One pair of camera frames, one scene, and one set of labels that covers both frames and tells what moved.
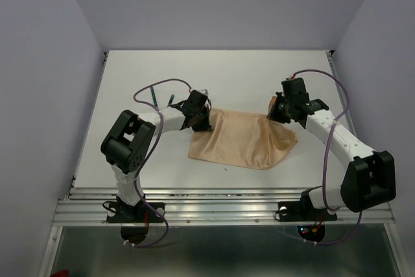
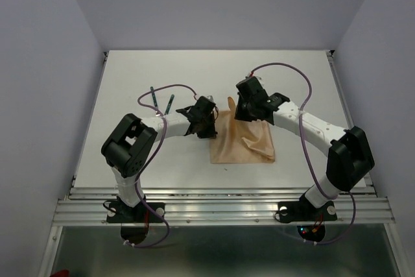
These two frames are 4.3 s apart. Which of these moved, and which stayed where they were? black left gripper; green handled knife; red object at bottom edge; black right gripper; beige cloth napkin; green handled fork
Moved: beige cloth napkin; black right gripper; black left gripper
Stayed: green handled knife; red object at bottom edge; green handled fork
